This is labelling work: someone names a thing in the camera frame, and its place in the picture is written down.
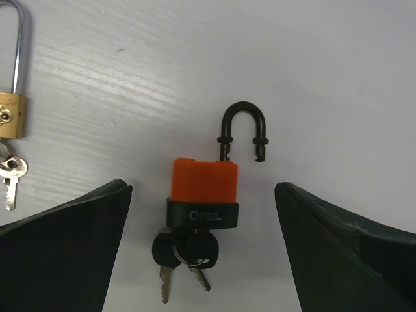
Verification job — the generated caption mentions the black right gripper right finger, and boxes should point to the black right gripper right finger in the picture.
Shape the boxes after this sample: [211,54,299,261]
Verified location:
[274,182,415,311]

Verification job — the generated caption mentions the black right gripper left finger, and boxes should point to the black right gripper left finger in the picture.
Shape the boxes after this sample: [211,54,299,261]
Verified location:
[1,179,133,311]

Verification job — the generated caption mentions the orange black Opel padlock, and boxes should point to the orange black Opel padlock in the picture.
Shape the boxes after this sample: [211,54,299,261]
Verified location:
[166,101,268,231]

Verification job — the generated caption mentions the small silver brass-lock keys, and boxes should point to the small silver brass-lock keys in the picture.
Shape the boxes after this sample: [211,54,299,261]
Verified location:
[1,142,28,211]

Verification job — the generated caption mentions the brass long-shackle padlock right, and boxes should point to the brass long-shackle padlock right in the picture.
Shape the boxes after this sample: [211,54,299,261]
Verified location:
[1,1,32,139]

